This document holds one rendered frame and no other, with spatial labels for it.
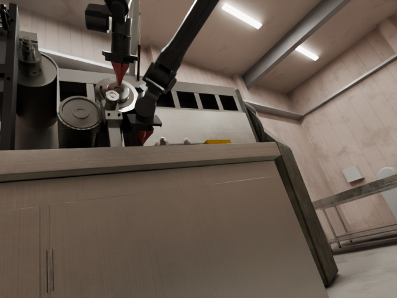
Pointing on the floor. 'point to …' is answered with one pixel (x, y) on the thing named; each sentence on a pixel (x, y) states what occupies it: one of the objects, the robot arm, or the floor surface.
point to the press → (296, 196)
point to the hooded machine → (390, 196)
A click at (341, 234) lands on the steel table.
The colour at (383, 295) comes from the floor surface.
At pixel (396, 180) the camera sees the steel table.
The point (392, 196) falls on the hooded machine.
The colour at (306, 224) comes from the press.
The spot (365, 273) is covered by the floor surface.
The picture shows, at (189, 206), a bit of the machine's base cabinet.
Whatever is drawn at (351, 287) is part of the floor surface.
